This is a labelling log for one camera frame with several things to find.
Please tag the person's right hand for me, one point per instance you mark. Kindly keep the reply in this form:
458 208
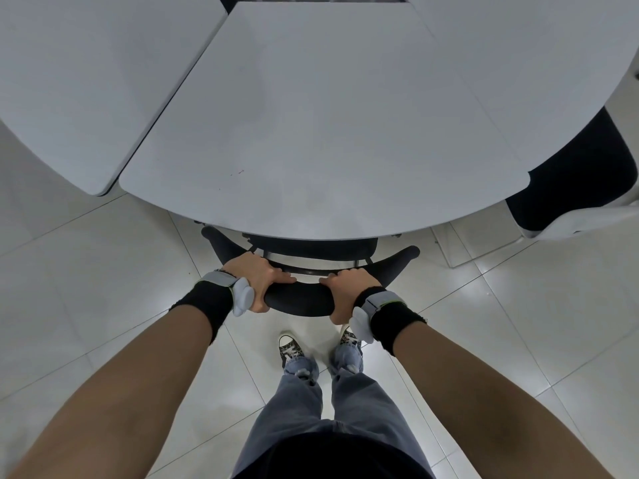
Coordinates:
352 289

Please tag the person's left hand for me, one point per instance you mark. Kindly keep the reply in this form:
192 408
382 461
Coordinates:
252 271

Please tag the person's left thumb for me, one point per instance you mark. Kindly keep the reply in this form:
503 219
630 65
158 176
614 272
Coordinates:
282 279

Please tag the person's right thumb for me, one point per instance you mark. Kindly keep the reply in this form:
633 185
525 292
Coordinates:
332 280

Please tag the black office chair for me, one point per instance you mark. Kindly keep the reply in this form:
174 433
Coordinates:
299 298

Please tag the person's left forearm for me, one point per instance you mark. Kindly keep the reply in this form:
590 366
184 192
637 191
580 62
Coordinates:
125 384

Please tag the person's right forearm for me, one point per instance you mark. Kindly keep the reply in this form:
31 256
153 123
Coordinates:
479 394

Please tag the grey white wrist tracker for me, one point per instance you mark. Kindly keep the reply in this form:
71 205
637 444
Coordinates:
243 294
372 304

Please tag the patterned canvas sneaker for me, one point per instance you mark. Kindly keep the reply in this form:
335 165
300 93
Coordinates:
349 337
292 350

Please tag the black wristband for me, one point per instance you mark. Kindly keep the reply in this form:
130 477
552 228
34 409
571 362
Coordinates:
397 326
207 304

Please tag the grey blue jeans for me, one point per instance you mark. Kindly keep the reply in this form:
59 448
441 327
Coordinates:
349 414

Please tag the black shirt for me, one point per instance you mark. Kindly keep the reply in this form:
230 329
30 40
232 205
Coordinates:
339 458

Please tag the black chair with white frame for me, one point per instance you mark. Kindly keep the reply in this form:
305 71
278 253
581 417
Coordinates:
574 189

